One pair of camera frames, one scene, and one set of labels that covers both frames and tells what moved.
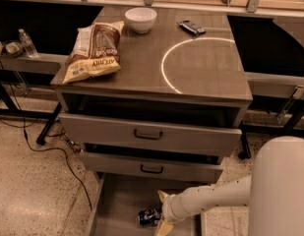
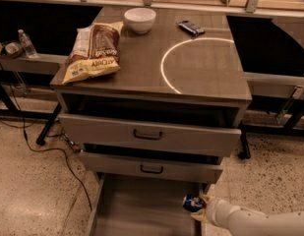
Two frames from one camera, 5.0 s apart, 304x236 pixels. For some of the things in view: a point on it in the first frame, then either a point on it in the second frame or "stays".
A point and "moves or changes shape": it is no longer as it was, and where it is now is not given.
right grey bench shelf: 278,85 stays
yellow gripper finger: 163,196 to 206,198
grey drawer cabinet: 175,108 stays
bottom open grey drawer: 130,205 stays
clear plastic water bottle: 28,44 stays
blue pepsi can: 149,216 moves or changes shape
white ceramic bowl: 141,19 stays
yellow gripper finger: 164,228 to 201,215
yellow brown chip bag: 94,51 stays
